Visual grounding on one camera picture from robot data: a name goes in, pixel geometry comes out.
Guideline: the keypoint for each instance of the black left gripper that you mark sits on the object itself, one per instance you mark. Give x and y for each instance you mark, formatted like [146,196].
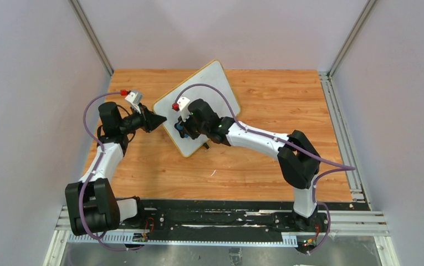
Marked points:
[147,119]

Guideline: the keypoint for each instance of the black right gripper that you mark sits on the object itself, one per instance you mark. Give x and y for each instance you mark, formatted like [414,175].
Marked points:
[182,127]

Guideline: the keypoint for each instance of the blue black whiteboard eraser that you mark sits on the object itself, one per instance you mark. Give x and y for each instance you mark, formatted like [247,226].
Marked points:
[181,130]

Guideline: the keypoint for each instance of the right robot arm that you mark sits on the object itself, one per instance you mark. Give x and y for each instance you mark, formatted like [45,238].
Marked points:
[294,152]

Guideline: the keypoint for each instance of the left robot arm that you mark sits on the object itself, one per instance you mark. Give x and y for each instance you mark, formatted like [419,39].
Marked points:
[92,205]

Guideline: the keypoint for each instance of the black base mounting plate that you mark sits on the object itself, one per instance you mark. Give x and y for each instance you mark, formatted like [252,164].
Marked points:
[221,221]

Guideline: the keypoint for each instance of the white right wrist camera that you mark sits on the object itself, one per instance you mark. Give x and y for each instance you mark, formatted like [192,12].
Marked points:
[181,106]

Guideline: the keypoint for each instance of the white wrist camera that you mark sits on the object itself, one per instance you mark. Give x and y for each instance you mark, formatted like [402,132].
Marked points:
[181,106]
[133,97]

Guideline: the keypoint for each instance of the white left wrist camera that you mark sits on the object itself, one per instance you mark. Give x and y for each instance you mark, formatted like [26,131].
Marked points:
[133,97]

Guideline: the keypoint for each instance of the left aluminium corner post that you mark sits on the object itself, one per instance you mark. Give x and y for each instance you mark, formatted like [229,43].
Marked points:
[90,32]

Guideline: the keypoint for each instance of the aluminium corner post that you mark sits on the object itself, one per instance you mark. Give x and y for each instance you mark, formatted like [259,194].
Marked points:
[90,32]
[354,32]

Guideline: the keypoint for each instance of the aluminium frame rail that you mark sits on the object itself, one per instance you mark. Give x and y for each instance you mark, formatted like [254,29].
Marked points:
[352,240]

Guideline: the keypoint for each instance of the right aluminium corner post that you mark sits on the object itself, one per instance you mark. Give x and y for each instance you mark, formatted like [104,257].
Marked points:
[354,32]

